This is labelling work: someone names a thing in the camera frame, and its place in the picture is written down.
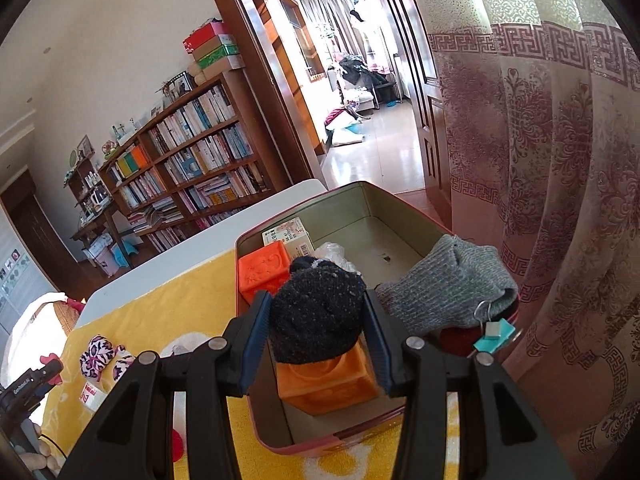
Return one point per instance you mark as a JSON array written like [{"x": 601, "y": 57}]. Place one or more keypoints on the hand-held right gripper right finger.
[{"x": 377, "y": 345}]

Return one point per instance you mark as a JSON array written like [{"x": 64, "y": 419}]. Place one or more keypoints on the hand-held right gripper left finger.
[{"x": 255, "y": 340}]

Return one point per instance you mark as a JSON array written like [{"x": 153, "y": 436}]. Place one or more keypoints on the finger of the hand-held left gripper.
[{"x": 50, "y": 371}]

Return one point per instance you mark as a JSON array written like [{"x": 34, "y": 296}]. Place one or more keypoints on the orange striped rubber cube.
[{"x": 330, "y": 377}]

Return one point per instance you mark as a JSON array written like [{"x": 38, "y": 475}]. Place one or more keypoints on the orange swirl rubber cube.
[{"x": 262, "y": 272}]

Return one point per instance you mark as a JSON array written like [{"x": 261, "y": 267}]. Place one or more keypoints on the black sock ball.
[{"x": 317, "y": 310}]

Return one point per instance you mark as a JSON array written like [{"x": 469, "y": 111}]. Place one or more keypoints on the grey knit sock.
[{"x": 450, "y": 280}]

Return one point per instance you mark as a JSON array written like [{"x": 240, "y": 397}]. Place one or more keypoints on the clear plastic bag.
[{"x": 335, "y": 252}]

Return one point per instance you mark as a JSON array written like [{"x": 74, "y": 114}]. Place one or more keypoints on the yellow cardboard box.
[{"x": 287, "y": 235}]

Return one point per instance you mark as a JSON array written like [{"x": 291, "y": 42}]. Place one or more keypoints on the pink tin container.
[{"x": 380, "y": 230}]

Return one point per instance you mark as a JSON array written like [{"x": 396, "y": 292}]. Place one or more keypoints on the person's left hand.
[{"x": 37, "y": 457}]

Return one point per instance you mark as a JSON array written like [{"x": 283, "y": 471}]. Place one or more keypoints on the white red paper packet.
[{"x": 92, "y": 395}]

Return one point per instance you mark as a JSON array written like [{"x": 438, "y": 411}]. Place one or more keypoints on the leopard print sock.
[
  {"x": 97, "y": 355},
  {"x": 121, "y": 362}
]

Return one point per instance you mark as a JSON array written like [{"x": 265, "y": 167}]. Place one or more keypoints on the wicker basket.
[{"x": 55, "y": 317}]

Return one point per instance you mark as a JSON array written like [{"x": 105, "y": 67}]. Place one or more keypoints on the white wardrobe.
[{"x": 15, "y": 280}]

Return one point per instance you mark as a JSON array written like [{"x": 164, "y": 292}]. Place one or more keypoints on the yellow white towel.
[{"x": 150, "y": 310}]

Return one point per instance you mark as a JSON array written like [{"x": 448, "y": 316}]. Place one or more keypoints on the teal binder clip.
[{"x": 492, "y": 336}]

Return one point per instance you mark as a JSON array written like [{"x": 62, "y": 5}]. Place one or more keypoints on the white storage bin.
[{"x": 100, "y": 257}]

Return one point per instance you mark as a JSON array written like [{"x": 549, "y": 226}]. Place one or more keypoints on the dark wooden door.
[{"x": 40, "y": 240}]

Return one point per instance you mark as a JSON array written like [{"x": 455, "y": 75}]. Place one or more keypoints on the blue plastic stool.
[{"x": 126, "y": 255}]

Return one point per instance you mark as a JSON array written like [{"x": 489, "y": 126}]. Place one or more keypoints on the small wooden shelf desk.
[{"x": 107, "y": 220}]

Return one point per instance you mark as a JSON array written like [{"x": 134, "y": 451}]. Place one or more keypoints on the large wooden bookshelf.
[{"x": 255, "y": 135}]

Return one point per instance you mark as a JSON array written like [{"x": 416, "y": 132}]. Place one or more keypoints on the brown panelled door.
[{"x": 430, "y": 135}]

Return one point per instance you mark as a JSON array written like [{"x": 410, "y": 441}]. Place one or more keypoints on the colourful boxed book set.
[{"x": 131, "y": 160}]

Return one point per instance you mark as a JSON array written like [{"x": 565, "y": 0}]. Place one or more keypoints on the rows of books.
[{"x": 210, "y": 110}]

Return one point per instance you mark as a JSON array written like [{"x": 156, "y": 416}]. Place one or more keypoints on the patterned beige curtain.
[{"x": 550, "y": 185}]

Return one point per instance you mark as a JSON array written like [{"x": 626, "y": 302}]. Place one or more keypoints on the framed photo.
[{"x": 179, "y": 83}]

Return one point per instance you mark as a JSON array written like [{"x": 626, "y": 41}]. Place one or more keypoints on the pile of clothes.
[{"x": 357, "y": 72}]

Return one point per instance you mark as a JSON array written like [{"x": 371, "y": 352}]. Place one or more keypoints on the green white shoebox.
[{"x": 220, "y": 62}]

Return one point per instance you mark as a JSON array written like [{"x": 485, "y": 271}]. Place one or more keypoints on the wooden glass cabinet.
[{"x": 300, "y": 60}]

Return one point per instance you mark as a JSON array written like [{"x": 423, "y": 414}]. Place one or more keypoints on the tan shoebox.
[{"x": 215, "y": 49}]

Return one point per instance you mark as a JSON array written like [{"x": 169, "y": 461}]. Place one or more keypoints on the red shoebox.
[{"x": 200, "y": 40}]

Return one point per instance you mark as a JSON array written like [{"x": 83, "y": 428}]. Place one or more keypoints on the grey window curtain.
[{"x": 325, "y": 15}]

